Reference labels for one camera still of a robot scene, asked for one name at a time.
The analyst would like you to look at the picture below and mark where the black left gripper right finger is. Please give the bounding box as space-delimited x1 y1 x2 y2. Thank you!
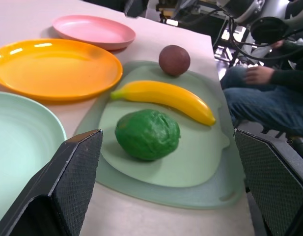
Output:
234 128 303 236

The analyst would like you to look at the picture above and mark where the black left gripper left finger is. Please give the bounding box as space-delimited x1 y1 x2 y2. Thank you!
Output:
0 129 104 236

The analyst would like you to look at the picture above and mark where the pale green plate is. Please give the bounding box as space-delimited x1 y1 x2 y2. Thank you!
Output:
0 90 67 219

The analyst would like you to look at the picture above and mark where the green toy avocado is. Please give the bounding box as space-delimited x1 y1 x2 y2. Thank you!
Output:
114 109 181 162

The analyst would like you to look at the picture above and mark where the orange plate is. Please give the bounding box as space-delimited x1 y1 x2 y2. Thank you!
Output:
0 38 124 102

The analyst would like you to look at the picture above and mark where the pink plate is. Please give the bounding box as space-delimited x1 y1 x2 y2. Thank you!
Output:
52 14 137 51

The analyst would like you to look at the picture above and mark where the dark purple round fruit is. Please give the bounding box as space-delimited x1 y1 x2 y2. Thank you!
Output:
158 44 191 76

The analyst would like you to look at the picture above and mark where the person's hand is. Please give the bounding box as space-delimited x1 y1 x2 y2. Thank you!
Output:
244 65 275 86

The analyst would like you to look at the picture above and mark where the seated person in jeans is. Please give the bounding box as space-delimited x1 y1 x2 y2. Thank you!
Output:
220 36 303 158

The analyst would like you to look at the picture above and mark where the pale green tray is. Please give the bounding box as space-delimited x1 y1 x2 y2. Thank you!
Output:
74 60 246 210

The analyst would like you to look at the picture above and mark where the yellow banana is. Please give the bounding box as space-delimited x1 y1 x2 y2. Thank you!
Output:
110 80 217 127

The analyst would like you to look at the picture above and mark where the silver robot body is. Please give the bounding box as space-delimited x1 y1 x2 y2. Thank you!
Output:
216 0 291 42

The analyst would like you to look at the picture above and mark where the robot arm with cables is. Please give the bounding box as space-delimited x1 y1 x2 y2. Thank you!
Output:
224 17 303 62

